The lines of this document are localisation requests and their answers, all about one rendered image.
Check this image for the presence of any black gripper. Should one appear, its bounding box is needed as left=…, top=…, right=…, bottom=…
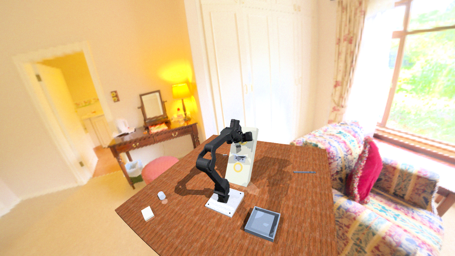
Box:
left=233, top=132, right=252, bottom=143

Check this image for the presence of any light blue square tray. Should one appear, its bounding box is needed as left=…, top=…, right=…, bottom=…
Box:
left=244, top=206, right=280, bottom=242

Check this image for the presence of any grey cylinder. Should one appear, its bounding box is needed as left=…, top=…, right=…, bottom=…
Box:
left=158, top=191, right=166, bottom=200

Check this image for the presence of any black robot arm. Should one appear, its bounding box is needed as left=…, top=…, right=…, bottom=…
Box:
left=196, top=119, right=243, bottom=203

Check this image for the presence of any white service panel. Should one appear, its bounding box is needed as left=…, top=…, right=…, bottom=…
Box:
left=225, top=126, right=259, bottom=187

